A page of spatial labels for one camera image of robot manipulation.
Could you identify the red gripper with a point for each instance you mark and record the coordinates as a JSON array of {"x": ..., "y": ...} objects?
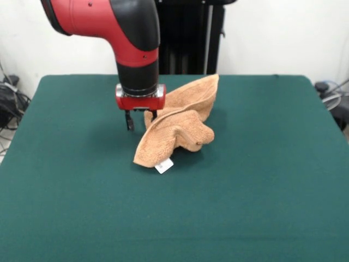
[{"x": 140, "y": 103}]

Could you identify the tan terry towel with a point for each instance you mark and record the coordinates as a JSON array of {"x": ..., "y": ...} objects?
[{"x": 163, "y": 142}]

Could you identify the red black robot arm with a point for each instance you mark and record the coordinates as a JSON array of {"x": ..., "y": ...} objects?
[{"x": 136, "y": 41}]

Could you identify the dark green table cloth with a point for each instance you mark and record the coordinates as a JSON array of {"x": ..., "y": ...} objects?
[{"x": 81, "y": 191}]

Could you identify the grey round stand base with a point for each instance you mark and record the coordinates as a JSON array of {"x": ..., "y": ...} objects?
[{"x": 331, "y": 101}]

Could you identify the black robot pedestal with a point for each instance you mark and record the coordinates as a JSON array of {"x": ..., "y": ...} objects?
[{"x": 191, "y": 41}]

